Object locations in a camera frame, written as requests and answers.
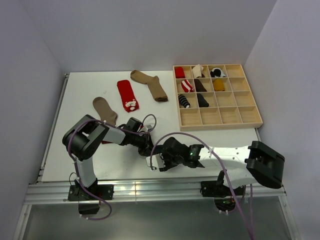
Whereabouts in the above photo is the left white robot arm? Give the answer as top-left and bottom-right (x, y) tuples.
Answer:
(62, 114), (154, 200)

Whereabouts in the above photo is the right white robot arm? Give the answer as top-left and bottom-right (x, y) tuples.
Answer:
(149, 137), (285, 198)

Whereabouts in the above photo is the red sock with white pattern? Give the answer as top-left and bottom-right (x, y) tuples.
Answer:
(117, 79), (139, 113)

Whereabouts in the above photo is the brown sock with striped cuff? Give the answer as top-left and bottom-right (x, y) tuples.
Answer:
(92, 96), (118, 127)

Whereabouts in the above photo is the rolled black striped sock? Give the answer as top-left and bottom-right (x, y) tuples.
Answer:
(178, 94), (191, 109)

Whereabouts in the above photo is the tan sock at back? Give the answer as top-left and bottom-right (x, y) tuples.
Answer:
(130, 70), (168, 103)

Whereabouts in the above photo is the rolled red white striped sock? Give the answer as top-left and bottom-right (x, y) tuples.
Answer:
(181, 79), (195, 93)

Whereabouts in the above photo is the rolled dark brown sock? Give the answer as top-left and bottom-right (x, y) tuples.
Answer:
(194, 78), (207, 92)

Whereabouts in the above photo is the wooden compartment tray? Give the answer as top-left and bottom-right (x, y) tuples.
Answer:
(173, 64), (263, 131)

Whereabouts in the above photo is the rolled mustard yellow sock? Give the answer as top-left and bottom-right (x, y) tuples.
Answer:
(212, 79), (225, 92)

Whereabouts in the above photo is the rolled cream sock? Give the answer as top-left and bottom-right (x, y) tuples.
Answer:
(192, 64), (204, 78)

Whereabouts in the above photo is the rolled black white sock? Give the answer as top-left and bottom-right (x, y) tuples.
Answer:
(210, 67), (226, 78)

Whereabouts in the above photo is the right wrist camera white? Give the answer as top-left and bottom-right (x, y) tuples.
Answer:
(145, 154), (165, 172)

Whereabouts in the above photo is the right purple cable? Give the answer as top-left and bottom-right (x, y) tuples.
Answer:
(149, 132), (256, 240)

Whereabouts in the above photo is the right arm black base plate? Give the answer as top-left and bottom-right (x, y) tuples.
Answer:
(199, 170), (238, 215)

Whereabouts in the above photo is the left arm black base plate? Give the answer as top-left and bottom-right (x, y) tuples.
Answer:
(67, 183), (114, 216)

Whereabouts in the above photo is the aluminium mounting rail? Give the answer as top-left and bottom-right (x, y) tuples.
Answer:
(13, 73), (301, 240)

